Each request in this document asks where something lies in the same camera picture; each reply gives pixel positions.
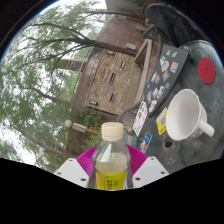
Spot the white sticker sheet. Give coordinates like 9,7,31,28
132,100,149,138

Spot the white ceramic mug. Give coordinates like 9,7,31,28
165,88,216,142

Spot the yellow sticker card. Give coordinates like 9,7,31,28
155,107,169,136

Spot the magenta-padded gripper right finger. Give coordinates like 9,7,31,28
126,143,170,189

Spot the wooden lamp post with globe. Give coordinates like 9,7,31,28
64,119,101,136

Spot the yellow-labelled clear drink bottle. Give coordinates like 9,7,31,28
90,121,132,191

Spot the blue sticker card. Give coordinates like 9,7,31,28
139,131,153,154

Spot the dark forked tree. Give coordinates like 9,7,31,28
19,9,139,68

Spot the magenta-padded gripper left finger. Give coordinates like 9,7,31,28
54,146,99,189

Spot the flat round red coaster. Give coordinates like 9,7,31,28
196,57,217,85

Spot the grey wall box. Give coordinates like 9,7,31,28
125,42,138,52

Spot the black laptop with stickers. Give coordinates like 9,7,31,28
145,43,190,118

